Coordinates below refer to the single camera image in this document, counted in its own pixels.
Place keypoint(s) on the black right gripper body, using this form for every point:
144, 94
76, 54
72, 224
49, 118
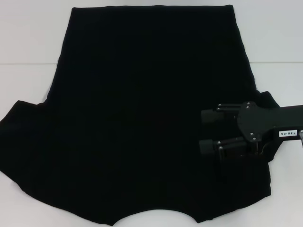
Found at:
255, 123

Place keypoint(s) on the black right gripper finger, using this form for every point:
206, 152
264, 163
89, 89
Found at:
208, 117
206, 146

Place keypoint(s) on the black t-shirt with white print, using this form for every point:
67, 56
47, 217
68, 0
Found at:
132, 106

